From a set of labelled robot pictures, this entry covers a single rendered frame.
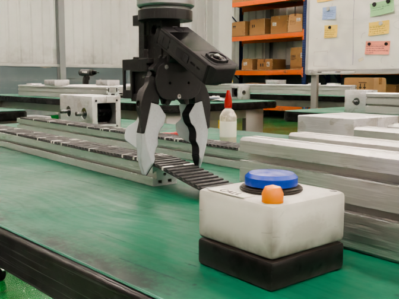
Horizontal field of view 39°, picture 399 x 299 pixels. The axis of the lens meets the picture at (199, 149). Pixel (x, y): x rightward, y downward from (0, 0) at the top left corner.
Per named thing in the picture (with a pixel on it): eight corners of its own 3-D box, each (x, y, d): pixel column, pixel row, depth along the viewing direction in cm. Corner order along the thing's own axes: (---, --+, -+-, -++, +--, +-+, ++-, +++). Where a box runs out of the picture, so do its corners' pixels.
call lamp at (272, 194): (256, 201, 39) (257, 184, 39) (272, 198, 40) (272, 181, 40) (272, 204, 38) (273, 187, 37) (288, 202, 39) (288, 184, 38)
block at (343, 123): (284, 187, 75) (285, 115, 74) (341, 177, 83) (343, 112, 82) (339, 197, 68) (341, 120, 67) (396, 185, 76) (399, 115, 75)
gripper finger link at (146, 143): (126, 171, 76) (145, 105, 77) (151, 177, 71) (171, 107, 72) (107, 165, 74) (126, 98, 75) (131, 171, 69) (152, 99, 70)
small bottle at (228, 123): (231, 142, 126) (231, 89, 125) (239, 144, 123) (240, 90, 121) (216, 143, 124) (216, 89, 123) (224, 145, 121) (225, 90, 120)
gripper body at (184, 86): (167, 102, 81) (166, 16, 79) (205, 104, 74) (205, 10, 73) (120, 103, 76) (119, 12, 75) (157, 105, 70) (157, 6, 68)
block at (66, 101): (53, 126, 166) (51, 94, 165) (88, 124, 173) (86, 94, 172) (67, 129, 159) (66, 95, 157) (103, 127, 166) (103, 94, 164)
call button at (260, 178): (233, 196, 43) (234, 170, 43) (269, 190, 46) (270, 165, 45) (271, 205, 40) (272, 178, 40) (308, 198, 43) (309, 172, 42)
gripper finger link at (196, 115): (192, 156, 83) (174, 96, 80) (218, 160, 78) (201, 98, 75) (176, 165, 81) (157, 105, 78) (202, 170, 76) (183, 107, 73)
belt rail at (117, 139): (16, 128, 161) (16, 117, 160) (30, 127, 163) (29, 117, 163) (254, 171, 87) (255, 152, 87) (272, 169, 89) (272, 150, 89)
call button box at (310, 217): (196, 263, 44) (197, 184, 43) (281, 241, 50) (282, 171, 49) (271, 293, 38) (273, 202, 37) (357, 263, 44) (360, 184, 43)
